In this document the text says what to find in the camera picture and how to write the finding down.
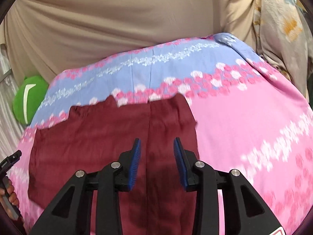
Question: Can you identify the white satin curtain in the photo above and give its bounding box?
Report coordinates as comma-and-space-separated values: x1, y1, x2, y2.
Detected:
0, 44, 24, 160

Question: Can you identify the maroon quilted puffer jacket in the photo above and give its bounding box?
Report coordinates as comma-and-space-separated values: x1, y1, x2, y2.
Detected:
28, 94, 197, 234

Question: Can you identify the cream floral hanging cloth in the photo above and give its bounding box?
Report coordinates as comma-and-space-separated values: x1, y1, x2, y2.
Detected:
253, 0, 312, 98

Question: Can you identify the green round pillow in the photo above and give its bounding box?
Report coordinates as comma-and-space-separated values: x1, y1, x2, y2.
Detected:
13, 75, 49, 125

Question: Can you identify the pink blue floral bedsheet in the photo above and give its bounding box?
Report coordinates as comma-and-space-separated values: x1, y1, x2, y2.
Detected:
10, 33, 312, 234

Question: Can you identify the beige fabric headboard cover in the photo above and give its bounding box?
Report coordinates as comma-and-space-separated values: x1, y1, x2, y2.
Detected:
1, 0, 256, 84

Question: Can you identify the person's left hand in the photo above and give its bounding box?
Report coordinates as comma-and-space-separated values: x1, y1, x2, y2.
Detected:
1, 176, 20, 221

